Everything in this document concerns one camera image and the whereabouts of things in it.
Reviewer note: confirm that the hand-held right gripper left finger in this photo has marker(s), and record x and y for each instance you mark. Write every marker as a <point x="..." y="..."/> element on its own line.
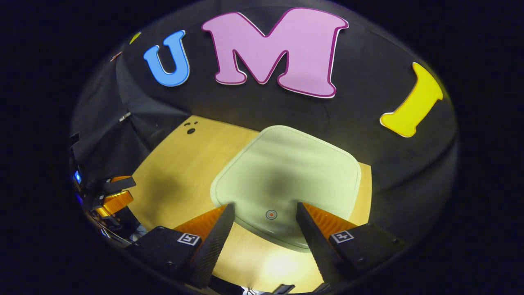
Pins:
<point x="215" y="246"/>

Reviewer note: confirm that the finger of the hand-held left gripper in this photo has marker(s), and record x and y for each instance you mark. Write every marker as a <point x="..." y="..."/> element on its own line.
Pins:
<point x="116" y="203"/>
<point x="120" y="184"/>

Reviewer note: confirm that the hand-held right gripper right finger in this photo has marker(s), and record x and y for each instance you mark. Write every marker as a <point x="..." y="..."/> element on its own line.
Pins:
<point x="317" y="246"/>

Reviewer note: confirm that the pale green desktop garbage bin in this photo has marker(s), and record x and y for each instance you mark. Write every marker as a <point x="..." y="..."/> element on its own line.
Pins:
<point x="286" y="172"/>

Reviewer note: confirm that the wooden desktop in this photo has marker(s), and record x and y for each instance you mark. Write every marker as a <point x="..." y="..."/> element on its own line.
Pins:
<point x="180" y="172"/>

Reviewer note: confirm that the blue glowing light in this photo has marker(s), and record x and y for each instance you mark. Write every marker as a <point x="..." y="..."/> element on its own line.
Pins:
<point x="77" y="177"/>

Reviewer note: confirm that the small silver clip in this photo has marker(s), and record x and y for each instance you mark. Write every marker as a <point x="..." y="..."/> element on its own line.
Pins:
<point x="125" y="116"/>

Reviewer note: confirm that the black backdrop cloth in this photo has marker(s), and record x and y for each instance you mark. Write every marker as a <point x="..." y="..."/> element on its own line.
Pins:
<point x="360" y="110"/>

